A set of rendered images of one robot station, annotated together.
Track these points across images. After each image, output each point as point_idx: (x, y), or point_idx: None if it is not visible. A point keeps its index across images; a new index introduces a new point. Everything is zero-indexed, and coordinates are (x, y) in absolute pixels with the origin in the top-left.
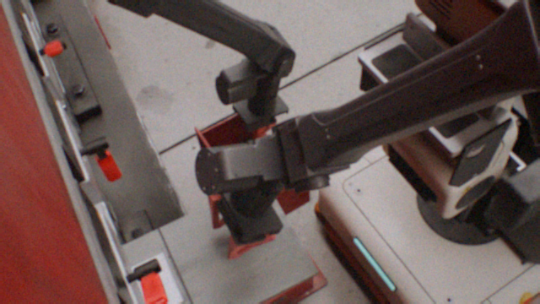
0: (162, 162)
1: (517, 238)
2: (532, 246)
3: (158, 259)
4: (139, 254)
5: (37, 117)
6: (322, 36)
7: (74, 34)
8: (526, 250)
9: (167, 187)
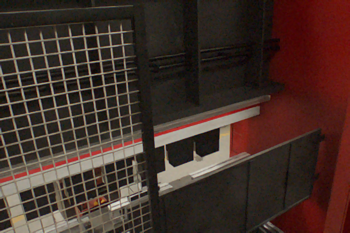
0: (97, 210)
1: (113, 197)
2: (116, 193)
3: (137, 184)
4: (135, 187)
5: None
6: None
7: None
8: (117, 196)
9: (106, 207)
